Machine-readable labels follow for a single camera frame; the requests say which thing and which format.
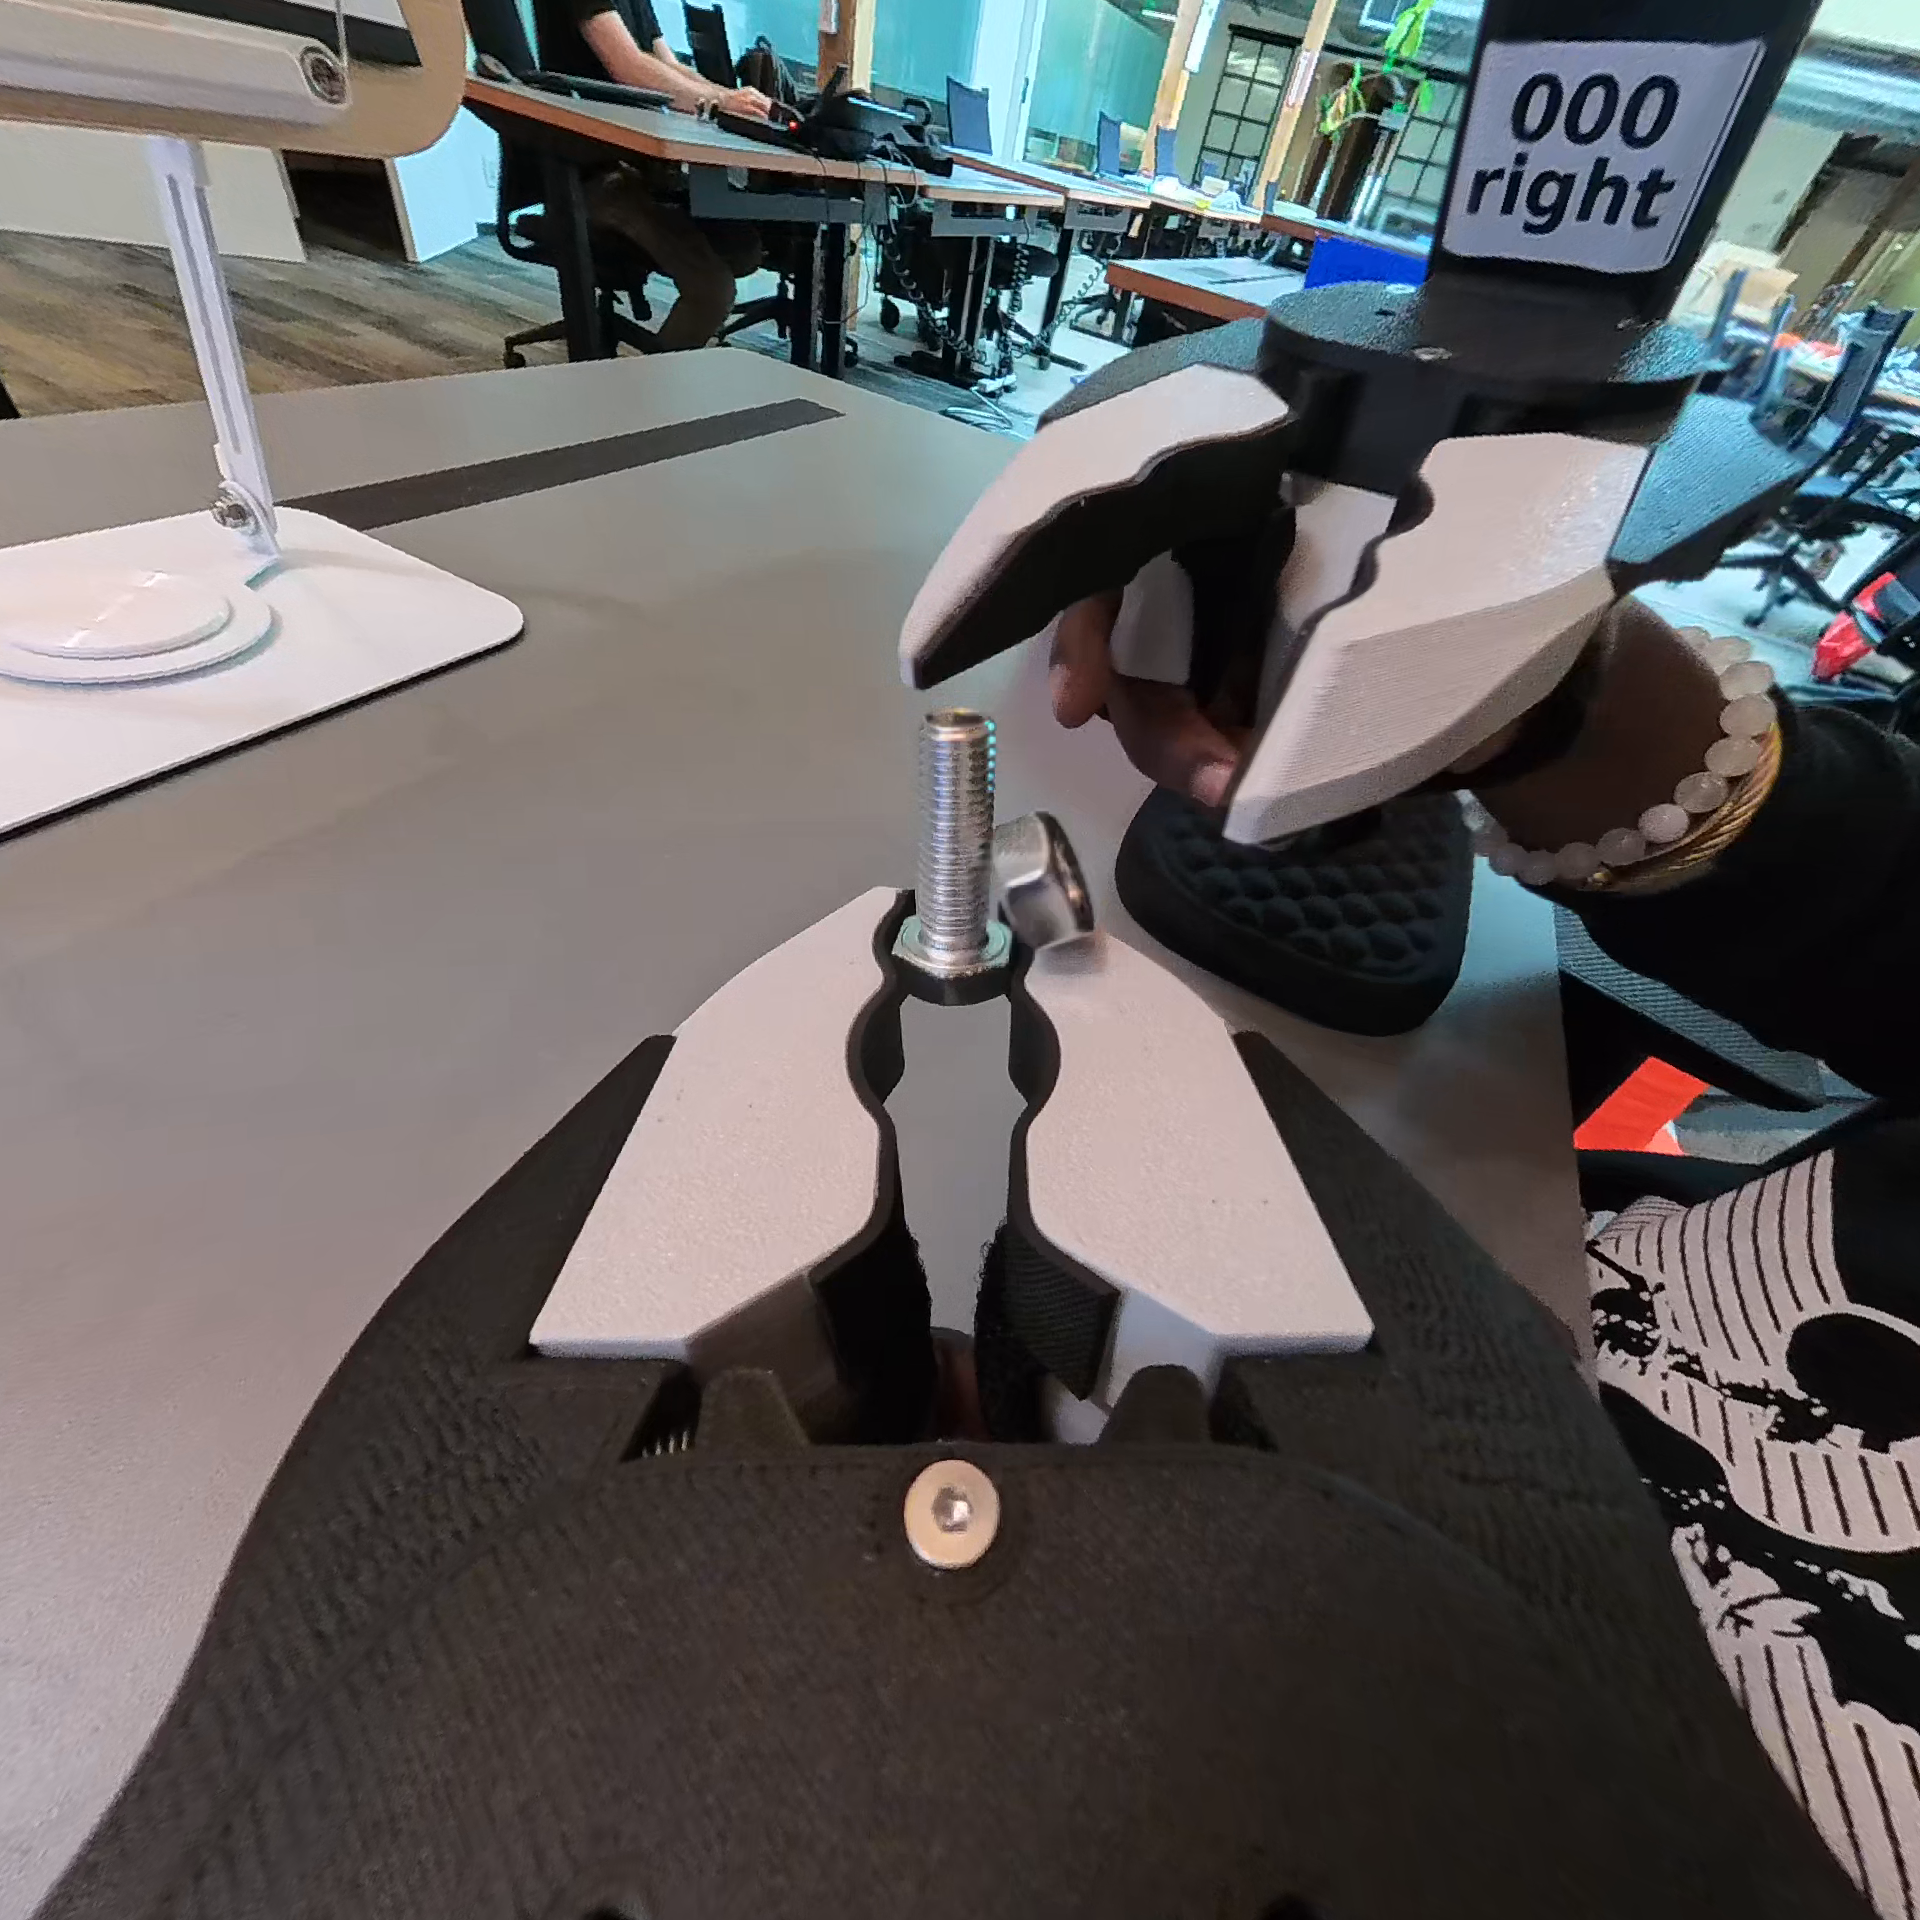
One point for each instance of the black wrist rest pad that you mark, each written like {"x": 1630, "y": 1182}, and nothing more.
{"x": 1304, "y": 926}

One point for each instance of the steel hex nut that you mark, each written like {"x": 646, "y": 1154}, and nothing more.
{"x": 1051, "y": 881}

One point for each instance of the orange red object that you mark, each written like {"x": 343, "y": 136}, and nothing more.
{"x": 1646, "y": 1111}

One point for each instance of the person's right forearm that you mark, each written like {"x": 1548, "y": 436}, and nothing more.
{"x": 1805, "y": 896}

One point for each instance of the person's right hand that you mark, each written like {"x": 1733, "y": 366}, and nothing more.
{"x": 1154, "y": 731}

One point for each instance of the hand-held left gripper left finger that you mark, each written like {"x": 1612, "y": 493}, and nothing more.
{"x": 717, "y": 1174}

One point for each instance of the white display stand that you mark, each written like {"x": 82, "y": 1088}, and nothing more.
{"x": 294, "y": 626}

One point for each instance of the black office chair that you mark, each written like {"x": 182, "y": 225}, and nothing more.
{"x": 548, "y": 225}

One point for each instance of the person's printed black shirt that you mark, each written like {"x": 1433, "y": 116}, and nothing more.
{"x": 1776, "y": 1428}

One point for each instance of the group of office chairs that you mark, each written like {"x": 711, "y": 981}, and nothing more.
{"x": 1837, "y": 493}

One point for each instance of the long steel hex bolt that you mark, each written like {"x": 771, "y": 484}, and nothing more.
{"x": 961, "y": 837}

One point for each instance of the grey mesh office chair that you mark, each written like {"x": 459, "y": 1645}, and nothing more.
{"x": 1695, "y": 1022}

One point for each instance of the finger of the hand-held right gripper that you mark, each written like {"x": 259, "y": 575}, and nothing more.
{"x": 1444, "y": 626}
{"x": 1095, "y": 477}

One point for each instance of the wooden desk with black legs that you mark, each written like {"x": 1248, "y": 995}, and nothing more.
{"x": 674, "y": 143}

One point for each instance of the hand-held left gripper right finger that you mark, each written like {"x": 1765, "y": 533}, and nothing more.
{"x": 1185, "y": 1182}

